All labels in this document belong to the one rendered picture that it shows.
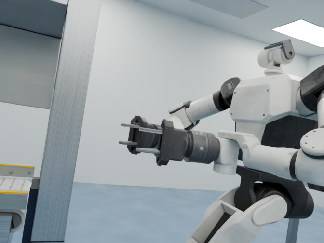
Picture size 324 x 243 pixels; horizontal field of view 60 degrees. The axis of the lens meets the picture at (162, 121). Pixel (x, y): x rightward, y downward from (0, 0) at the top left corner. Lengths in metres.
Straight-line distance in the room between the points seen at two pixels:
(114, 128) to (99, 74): 0.86
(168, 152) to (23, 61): 0.46
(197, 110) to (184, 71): 3.62
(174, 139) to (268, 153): 0.24
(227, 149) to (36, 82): 0.55
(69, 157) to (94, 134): 3.81
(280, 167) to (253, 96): 0.35
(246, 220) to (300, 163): 0.34
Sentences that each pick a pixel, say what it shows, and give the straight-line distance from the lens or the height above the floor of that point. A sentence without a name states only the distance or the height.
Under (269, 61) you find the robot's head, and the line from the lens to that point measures 1.07.
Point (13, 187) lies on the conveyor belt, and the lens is 0.83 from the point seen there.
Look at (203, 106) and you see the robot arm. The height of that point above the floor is 1.16.
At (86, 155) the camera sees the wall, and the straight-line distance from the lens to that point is 4.40.
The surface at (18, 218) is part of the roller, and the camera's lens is 0.67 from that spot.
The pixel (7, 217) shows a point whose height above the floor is 0.82.
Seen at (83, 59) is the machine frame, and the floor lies 1.15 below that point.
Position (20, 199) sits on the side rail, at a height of 0.86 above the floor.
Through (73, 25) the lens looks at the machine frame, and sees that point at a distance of 0.58.
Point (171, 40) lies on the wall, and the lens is 4.84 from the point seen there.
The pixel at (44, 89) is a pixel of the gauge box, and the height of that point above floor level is 1.10.
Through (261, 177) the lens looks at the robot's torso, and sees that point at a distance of 0.97.
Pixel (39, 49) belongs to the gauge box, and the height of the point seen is 1.20.
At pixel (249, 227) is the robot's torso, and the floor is 0.78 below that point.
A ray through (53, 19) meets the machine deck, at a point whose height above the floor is 1.25.
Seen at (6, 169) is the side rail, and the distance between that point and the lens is 0.92.
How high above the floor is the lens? 1.05
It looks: 1 degrees up
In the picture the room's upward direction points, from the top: 9 degrees clockwise
